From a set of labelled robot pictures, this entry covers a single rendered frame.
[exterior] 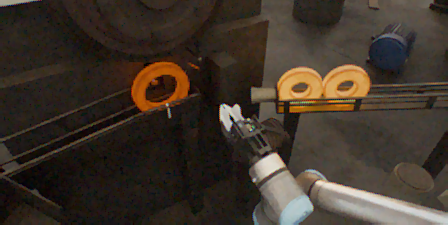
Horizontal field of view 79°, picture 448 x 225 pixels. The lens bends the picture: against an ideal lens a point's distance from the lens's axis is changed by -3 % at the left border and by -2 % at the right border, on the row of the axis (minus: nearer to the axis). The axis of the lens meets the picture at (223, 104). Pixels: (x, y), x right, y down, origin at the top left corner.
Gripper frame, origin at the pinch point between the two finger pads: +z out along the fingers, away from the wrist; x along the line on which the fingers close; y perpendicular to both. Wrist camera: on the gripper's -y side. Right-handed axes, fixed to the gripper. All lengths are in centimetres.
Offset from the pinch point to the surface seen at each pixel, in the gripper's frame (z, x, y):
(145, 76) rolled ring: 18.3, 17.6, 3.2
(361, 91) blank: -13, -48, 1
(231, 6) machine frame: 34.1, -20.8, 9.5
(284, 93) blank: 0.6, -26.5, -5.3
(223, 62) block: 16.9, -9.3, 0.9
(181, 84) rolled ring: 16.6, 6.4, -3.4
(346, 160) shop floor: -22, -85, -71
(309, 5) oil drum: 143, -210, -97
